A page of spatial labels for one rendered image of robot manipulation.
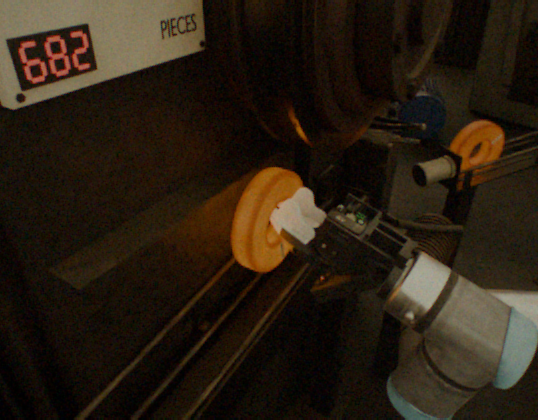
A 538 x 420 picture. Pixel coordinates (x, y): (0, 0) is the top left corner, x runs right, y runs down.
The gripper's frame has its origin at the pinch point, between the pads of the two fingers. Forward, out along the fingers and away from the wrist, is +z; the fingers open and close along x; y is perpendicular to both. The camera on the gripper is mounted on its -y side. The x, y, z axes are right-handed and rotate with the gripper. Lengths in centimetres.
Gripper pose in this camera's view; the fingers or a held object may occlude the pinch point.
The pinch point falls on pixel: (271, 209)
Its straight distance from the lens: 63.7
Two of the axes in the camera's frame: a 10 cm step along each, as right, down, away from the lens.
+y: 2.2, -7.2, -6.6
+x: -5.6, 4.7, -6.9
